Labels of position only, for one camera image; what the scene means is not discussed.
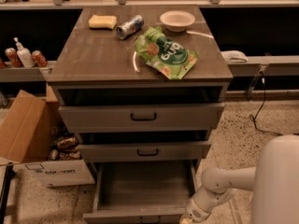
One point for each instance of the grey drawer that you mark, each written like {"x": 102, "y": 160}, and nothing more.
{"x": 143, "y": 192}
{"x": 171, "y": 151}
{"x": 141, "y": 118}

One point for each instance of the folded white cloth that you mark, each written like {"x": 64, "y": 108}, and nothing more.
{"x": 234, "y": 56}

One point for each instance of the silver soda can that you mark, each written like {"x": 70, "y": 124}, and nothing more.
{"x": 130, "y": 27}

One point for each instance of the yellow sponge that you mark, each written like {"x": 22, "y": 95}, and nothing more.
{"x": 98, "y": 22}

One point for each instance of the white pump bottle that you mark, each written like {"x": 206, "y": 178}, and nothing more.
{"x": 24, "y": 54}

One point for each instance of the red soda can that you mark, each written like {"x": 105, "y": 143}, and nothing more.
{"x": 13, "y": 57}
{"x": 39, "y": 58}

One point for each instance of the red soda can right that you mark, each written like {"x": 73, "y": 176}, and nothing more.
{"x": 39, "y": 58}

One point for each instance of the open cardboard box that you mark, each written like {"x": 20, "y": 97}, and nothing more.
{"x": 26, "y": 135}

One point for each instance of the green chip bag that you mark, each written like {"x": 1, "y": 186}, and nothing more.
{"x": 165, "y": 55}

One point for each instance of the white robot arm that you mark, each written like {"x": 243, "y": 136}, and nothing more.
{"x": 274, "y": 182}

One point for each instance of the black stand left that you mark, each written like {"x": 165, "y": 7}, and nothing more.
{"x": 9, "y": 173}

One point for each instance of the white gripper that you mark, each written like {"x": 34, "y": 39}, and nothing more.
{"x": 195, "y": 211}

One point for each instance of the white paper bowl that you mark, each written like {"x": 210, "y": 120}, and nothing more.
{"x": 177, "y": 20}

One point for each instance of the snack bags in box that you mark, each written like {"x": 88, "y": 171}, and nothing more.
{"x": 64, "y": 148}

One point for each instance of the grey drawer cabinet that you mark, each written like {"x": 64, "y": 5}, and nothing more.
{"x": 96, "y": 68}

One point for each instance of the red soda can left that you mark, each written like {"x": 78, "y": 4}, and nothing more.
{"x": 13, "y": 57}

